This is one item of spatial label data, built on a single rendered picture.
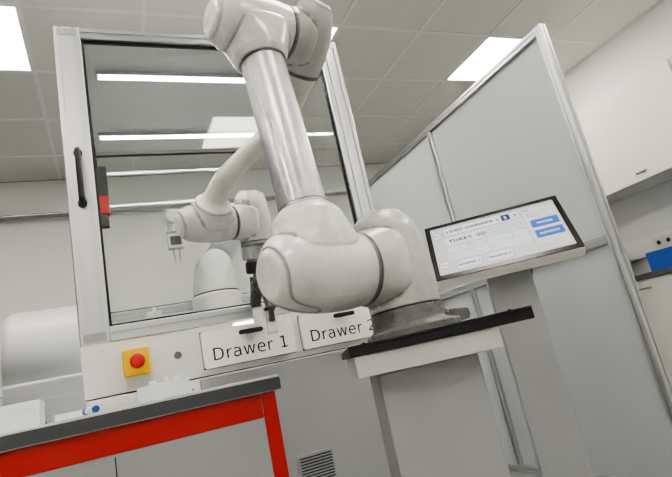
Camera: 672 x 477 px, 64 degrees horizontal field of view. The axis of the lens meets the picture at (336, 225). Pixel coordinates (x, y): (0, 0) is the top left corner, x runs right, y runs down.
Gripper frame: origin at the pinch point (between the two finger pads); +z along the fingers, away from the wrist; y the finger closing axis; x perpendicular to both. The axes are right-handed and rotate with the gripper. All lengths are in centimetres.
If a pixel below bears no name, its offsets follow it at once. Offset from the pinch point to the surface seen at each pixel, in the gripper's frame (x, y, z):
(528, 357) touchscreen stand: -92, -8, 25
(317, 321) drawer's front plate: -19.8, 7.9, 1.8
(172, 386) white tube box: 30.3, -21.8, 7.2
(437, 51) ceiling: -201, 160, -160
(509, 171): -153, 54, -51
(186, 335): 21.5, 10.2, -0.7
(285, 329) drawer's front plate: -8.6, 7.7, 2.5
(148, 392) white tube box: 35.6, -18.6, 8.1
